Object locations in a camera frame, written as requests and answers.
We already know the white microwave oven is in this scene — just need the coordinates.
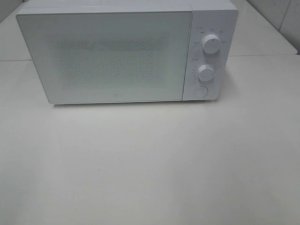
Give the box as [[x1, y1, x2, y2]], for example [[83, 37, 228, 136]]
[[16, 0, 239, 101]]

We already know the round white door button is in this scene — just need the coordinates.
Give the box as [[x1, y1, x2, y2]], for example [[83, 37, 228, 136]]
[[194, 86, 208, 99]]

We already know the white microwave door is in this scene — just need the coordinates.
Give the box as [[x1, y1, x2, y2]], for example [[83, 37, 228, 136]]
[[16, 12, 192, 104]]

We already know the white microwave knob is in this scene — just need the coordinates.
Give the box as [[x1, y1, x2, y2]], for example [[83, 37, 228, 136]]
[[202, 34, 221, 54], [196, 64, 215, 82]]

